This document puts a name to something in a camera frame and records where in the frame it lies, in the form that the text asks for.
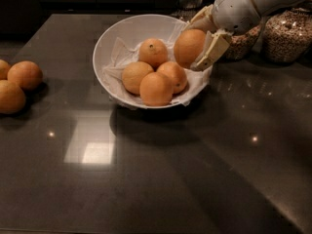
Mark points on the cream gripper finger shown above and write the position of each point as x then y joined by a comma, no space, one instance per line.
203,20
215,45

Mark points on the right glass jar with grains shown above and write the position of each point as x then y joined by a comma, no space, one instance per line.
288,35

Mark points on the glass jar with grains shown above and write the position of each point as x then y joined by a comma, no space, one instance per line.
186,9
288,35
241,45

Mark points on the left glass jar with grains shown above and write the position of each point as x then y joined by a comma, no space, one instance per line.
186,9

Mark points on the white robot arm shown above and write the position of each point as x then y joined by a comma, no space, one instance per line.
266,7

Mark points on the white rounded gripper body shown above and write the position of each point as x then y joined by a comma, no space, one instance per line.
234,10

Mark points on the white bowl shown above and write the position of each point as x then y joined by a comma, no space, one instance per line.
136,30

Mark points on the pale orange at left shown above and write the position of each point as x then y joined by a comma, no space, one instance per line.
133,74

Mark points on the table orange upper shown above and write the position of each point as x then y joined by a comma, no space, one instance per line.
26,74

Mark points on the table orange lower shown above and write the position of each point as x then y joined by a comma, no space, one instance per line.
12,97

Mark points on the middle glass jar with grains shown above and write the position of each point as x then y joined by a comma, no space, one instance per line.
241,45

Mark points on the table orange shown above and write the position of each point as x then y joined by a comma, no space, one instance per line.
4,69
12,97
26,74

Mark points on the table orange at far left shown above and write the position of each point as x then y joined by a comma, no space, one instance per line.
4,69

